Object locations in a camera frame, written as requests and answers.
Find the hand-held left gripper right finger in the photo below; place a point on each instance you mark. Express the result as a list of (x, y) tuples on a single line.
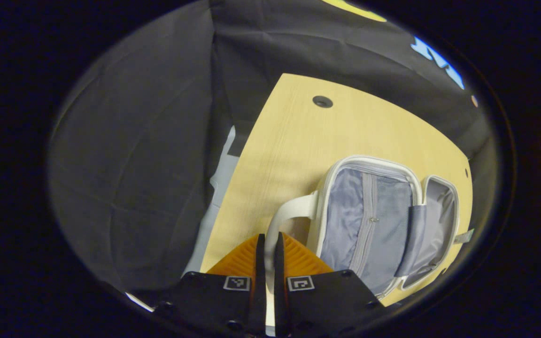
[(278, 267)]

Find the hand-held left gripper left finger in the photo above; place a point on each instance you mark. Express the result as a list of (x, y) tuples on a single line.
[(260, 267)]

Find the white hard-shell suitcase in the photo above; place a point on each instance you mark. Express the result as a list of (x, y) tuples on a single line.
[(369, 225)]

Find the black backdrop cloth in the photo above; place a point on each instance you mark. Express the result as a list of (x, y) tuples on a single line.
[(134, 164)]

